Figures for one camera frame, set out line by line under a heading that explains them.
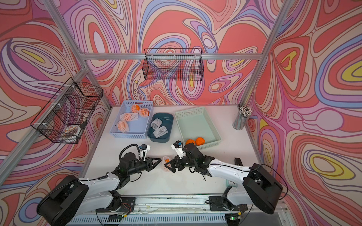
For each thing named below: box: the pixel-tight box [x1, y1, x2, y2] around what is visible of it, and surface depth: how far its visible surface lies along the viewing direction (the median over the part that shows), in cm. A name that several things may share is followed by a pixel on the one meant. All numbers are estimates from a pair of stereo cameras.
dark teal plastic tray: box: [147, 113, 174, 143], surface depth 103 cm
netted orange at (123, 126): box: [116, 120, 130, 134], surface depth 103 cm
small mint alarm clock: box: [225, 178, 238, 188], surface depth 80 cm
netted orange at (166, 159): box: [163, 156, 171, 164], surface depth 84 cm
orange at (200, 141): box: [195, 137, 206, 146], surface depth 95 cm
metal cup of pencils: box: [232, 105, 253, 131], surface depth 95 cm
